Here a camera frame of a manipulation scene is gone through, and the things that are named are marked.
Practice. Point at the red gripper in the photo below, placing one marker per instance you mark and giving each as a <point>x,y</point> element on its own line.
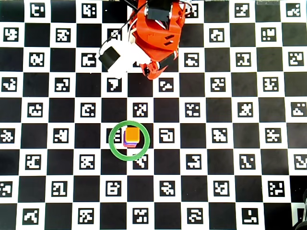
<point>155,71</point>

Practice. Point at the orange cube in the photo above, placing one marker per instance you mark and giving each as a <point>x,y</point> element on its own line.
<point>132,133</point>

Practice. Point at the red cube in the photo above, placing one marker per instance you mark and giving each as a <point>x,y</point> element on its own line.
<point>130,145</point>

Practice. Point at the checkerboard marker mat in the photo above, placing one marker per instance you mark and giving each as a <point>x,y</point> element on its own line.
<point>72,172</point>

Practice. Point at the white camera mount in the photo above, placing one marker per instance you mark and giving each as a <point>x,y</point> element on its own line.
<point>127,56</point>

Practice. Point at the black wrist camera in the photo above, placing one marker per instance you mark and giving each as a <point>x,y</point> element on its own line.
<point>109,57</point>

